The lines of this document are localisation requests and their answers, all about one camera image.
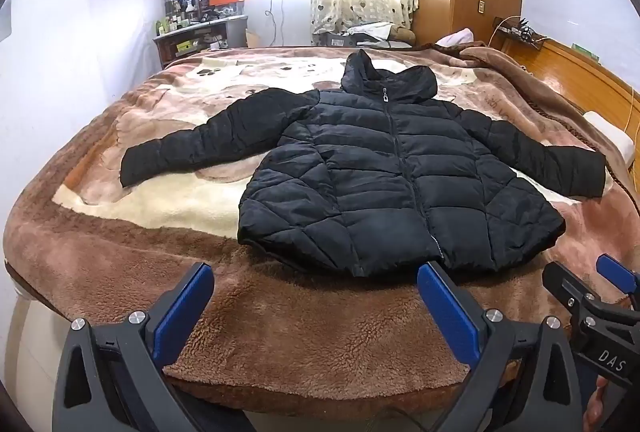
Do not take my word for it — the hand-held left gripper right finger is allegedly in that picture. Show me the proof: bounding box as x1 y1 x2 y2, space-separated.
416 260 583 432

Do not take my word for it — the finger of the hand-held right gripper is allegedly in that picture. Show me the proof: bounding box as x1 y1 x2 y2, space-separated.
597 254 640 297
542 262 603 317

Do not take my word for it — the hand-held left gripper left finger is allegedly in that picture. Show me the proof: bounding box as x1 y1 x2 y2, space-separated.
51 262 216 432

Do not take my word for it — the black puffer jacket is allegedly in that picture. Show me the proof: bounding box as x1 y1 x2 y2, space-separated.
120 49 608 277

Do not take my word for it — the person's right hand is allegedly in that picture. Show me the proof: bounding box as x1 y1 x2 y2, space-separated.
582 374 611 432

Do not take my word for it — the brown printed plush blanket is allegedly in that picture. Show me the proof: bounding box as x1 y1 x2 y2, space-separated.
2 40 640 413

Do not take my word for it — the white pillow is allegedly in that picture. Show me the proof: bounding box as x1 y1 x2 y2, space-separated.
582 111 636 170

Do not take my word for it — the white bed base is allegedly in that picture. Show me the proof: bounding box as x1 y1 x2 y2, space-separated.
10 292 66 432

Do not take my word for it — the wooden headboard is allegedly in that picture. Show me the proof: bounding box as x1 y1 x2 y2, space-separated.
500 36 640 173

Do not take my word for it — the black power strip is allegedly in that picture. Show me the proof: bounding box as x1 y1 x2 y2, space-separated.
492 18 546 47

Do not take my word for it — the pink cloth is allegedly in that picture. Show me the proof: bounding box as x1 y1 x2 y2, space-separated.
435 28 475 46

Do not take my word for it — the grey shelf desk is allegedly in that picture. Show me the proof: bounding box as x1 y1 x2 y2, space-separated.
152 16 249 70

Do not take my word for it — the white folded cloth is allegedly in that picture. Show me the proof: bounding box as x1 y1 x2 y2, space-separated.
345 22 396 42

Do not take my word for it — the grey storage crate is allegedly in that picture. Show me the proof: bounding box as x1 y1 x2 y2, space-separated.
312 30 361 47

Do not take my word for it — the group of bottles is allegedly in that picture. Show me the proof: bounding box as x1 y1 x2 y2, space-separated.
155 0 203 35

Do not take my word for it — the orange storage box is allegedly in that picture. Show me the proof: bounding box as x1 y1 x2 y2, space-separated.
202 0 247 16

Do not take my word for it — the yellow cable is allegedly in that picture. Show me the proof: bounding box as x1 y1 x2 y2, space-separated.
487 16 523 46

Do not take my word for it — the black hanging cable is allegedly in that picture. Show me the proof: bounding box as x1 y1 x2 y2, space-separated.
264 0 281 46

